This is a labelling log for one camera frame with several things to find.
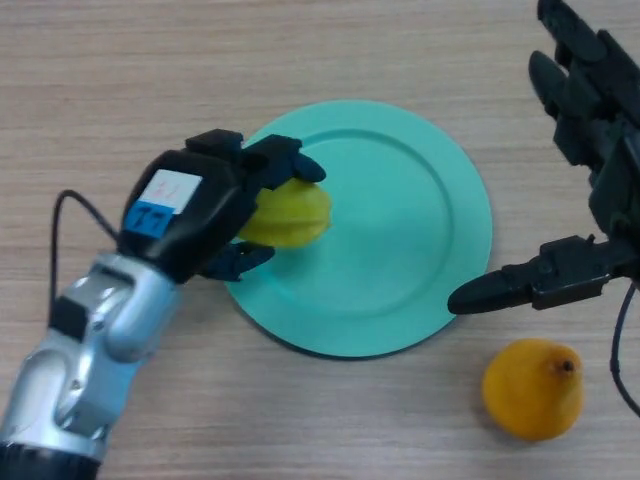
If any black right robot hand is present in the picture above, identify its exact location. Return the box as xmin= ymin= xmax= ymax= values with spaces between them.
xmin=447 ymin=0 xmax=640 ymax=315

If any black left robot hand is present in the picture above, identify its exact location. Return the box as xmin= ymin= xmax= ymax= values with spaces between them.
xmin=115 ymin=128 xmax=328 ymax=286

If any yellow-green starfruit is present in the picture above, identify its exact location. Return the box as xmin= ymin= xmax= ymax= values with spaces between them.
xmin=235 ymin=178 xmax=334 ymax=250

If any teal round plate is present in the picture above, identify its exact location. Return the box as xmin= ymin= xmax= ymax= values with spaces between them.
xmin=222 ymin=99 xmax=494 ymax=359

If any orange-yellow pear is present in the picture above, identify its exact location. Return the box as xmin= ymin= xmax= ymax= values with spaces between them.
xmin=481 ymin=338 xmax=585 ymax=442

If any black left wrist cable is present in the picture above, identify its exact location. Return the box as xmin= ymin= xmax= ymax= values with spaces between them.
xmin=49 ymin=189 xmax=122 ymax=321

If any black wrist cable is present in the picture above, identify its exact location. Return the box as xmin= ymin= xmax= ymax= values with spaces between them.
xmin=609 ymin=281 xmax=640 ymax=420
xmin=49 ymin=189 xmax=122 ymax=321

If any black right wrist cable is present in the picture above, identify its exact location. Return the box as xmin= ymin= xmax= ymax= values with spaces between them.
xmin=609 ymin=281 xmax=640 ymax=420

